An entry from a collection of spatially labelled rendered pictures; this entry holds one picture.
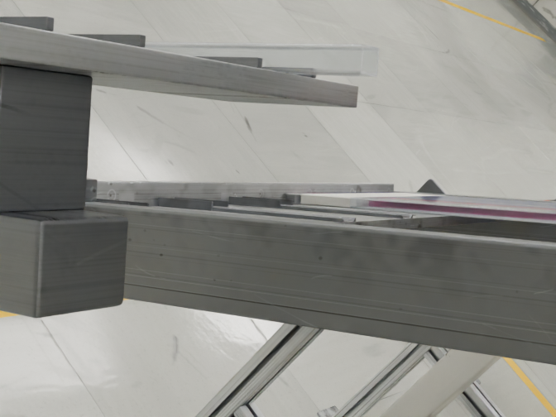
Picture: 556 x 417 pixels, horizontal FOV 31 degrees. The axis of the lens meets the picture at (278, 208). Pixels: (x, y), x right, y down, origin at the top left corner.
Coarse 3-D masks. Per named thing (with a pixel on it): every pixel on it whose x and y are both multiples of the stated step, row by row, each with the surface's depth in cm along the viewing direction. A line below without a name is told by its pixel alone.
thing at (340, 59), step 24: (168, 48) 42; (192, 48) 42; (216, 48) 41; (240, 48) 40; (264, 48) 40; (288, 48) 39; (312, 48) 39; (336, 48) 38; (360, 48) 38; (288, 72) 40; (312, 72) 39; (336, 72) 38; (360, 72) 38
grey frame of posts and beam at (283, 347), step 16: (272, 336) 145; (288, 336) 144; (304, 336) 142; (256, 352) 146; (272, 352) 146; (288, 352) 143; (256, 368) 148; (272, 368) 145; (240, 384) 149; (256, 384) 146; (224, 400) 150; (240, 400) 148; (208, 416) 151; (224, 416) 150
